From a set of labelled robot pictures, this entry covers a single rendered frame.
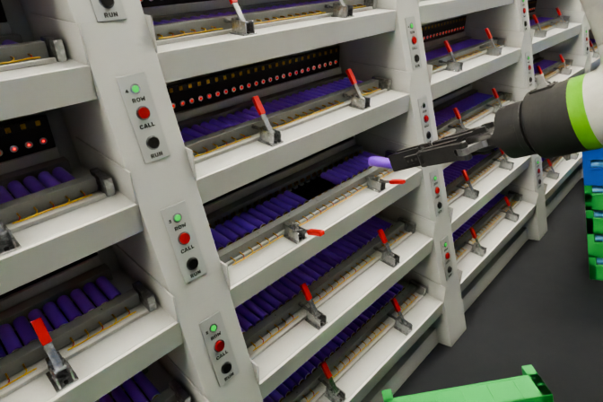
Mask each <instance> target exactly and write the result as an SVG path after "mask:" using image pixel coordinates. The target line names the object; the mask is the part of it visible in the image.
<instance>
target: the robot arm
mask: <svg viewBox="0 0 603 402"><path fill-rule="evenodd" d="M580 2H581V6H582V8H583V10H584V12H585V14H586V17H587V19H588V22H589V24H590V28H591V30H592V33H593V36H594V39H595V41H596V44H597V47H598V51H599V57H600V65H599V67H598V68H597V69H596V70H595V71H592V72H589V73H586V74H582V75H579V76H576V77H573V78H570V79H567V80H564V81H561V82H558V81H557V82H556V81H553V82H552V83H547V82H546V79H545V77H544V74H539V75H537V76H535V77H536V79H537V88H536V89H534V90H531V91H530V92H527V94H526V95H525V97H524V99H523V100H521V101H517V102H514V103H512V104H508V105H505V106H502V107H500V108H499V109H498V110H497V111H496V113H495V116H494V121H490V122H486V123H484V124H483V125H482V126H479V127H473V128H470V129H468V130H465V131H462V132H459V133H456V134H453V135H448V136H443V137H442V138H441V140H435V141H433V142H432V144H431V142H428V143H424V144H419V145H415V146H412V147H408V148H405V149H402V150H398V151H396V153H394V154H391V155H389V156H388V157H389V161H390V164H391V167H392V169H393V171H394V172H395V171H399V170H406V169H410V168H414V167H417V166H421V167H427V166H433V165H437V164H443V163H447V162H457V161H469V160H471V159H472V158H473V157H472V156H474V155H478V154H482V155H485V154H489V153H493V152H494V149H495V148H500V149H501V150H502V151H503V152H504V153H505V154H506V155H507V156H509V157H511V158H514V159H515V158H520V157H525V156H530V155H534V154H538V155H539V156H541V157H542V158H545V159H548V158H553V157H557V156H562V157H564V159H565V160H566V161H569V160H571V158H570V157H571V154H572V153H580V152H586V151H590V150H595V149H599V148H603V0H580Z"/></svg>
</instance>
